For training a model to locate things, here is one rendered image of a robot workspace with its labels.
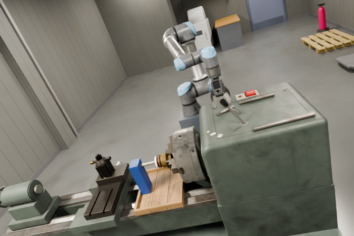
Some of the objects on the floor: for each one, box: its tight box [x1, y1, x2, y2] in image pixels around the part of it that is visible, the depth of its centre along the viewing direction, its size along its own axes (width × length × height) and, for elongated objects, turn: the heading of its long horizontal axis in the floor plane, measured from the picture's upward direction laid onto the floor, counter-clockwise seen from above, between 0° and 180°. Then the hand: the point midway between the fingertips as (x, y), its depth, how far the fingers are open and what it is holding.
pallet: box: [300, 29, 354, 54], centre depth 525 cm, size 112×77×10 cm
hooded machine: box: [188, 6, 214, 51], centre depth 799 cm, size 75×61×134 cm
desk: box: [215, 14, 244, 52], centre depth 769 cm, size 71×138×74 cm, turn 26°
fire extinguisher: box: [317, 3, 329, 33], centre depth 596 cm, size 27×27×65 cm
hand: (223, 106), depth 146 cm, fingers open, 8 cm apart
